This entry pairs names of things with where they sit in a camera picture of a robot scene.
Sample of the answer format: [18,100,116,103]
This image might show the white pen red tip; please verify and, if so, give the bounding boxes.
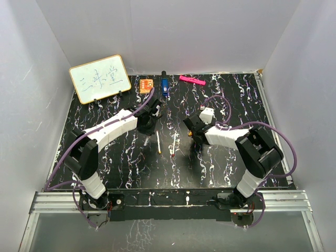
[172,131,177,157]

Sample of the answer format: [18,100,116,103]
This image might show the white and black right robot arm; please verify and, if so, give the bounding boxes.
[183,114,284,208]

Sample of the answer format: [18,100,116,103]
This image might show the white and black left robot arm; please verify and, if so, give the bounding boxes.
[63,98,162,210]

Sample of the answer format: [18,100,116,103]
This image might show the orange notebook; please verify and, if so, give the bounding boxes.
[139,79,153,94]

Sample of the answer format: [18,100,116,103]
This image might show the blue whiteboard eraser marker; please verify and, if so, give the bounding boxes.
[161,71,169,97]

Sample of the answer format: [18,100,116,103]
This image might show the pink plastic clip bar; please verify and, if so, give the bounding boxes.
[179,75,206,86]

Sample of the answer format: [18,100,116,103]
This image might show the small wood-framed whiteboard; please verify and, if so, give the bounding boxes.
[69,55,132,104]

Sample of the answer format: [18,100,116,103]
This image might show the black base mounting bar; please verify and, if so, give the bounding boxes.
[106,187,266,223]

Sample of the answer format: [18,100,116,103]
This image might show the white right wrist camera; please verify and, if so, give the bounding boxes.
[199,107,214,124]

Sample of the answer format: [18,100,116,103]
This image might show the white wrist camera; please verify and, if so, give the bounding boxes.
[199,107,214,124]
[151,105,161,118]

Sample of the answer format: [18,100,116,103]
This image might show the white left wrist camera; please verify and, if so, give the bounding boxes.
[151,105,161,118]

